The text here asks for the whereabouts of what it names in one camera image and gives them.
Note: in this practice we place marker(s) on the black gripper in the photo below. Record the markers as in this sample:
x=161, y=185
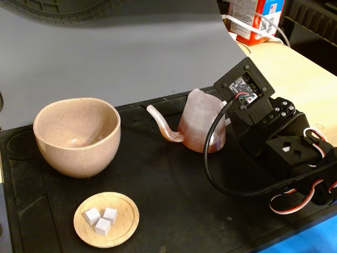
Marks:
x=282, y=108

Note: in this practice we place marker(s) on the translucent pink gooseneck kettle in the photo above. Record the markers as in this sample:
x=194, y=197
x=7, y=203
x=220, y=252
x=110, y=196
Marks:
x=197, y=124

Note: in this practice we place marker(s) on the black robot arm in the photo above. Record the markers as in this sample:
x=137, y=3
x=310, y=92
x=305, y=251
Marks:
x=284, y=163

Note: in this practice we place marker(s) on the black plastic crate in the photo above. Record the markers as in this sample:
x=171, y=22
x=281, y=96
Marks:
x=310, y=21

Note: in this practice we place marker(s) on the red and white box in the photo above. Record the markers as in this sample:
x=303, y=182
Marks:
x=260, y=15

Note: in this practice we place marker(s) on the black work mat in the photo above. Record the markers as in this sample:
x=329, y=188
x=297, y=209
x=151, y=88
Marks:
x=171, y=184

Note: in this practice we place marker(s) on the round wooden saucer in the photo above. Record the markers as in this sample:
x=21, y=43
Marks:
x=123, y=210

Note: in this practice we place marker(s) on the grey backdrop sheet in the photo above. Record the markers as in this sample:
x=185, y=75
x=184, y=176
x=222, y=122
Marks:
x=105, y=66

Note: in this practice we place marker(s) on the white sugar cube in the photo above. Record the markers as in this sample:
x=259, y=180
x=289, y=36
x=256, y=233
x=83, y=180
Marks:
x=91, y=216
x=102, y=227
x=110, y=214

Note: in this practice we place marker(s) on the speckled pink ceramic bowl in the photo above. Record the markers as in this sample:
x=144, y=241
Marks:
x=79, y=158

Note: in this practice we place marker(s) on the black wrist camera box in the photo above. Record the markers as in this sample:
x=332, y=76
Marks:
x=223, y=84

